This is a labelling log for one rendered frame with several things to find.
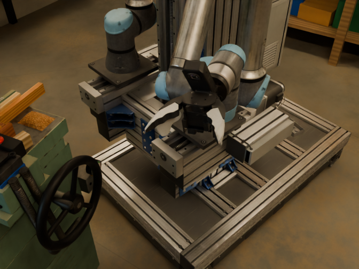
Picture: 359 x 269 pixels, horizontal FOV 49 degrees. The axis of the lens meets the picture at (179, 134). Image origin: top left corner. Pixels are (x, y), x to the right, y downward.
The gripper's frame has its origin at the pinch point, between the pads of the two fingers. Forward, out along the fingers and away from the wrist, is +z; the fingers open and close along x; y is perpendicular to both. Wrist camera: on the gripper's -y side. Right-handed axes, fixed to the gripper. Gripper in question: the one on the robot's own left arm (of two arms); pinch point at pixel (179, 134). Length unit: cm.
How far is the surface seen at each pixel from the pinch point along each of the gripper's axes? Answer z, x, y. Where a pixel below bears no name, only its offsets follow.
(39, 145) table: -15, 57, 27
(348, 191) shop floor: -120, -38, 130
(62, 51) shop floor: -194, 203, 97
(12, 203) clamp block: 7, 49, 27
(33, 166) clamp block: -3, 48, 22
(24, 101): -29, 72, 22
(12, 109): -23, 72, 21
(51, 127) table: -23, 58, 26
